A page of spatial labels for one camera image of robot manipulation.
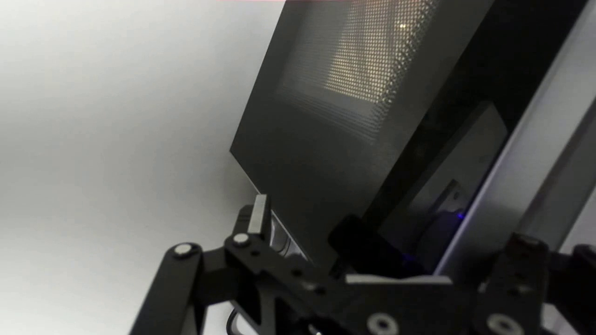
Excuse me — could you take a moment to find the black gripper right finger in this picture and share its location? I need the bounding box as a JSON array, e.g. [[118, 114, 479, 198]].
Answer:
[[472, 231, 596, 335]]

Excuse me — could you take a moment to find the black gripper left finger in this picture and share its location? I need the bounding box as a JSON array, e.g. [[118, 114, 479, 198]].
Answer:
[[129, 192, 375, 335]]

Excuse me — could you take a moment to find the silver microwave body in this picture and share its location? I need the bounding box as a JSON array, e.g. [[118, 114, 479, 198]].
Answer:
[[435, 0, 596, 281]]

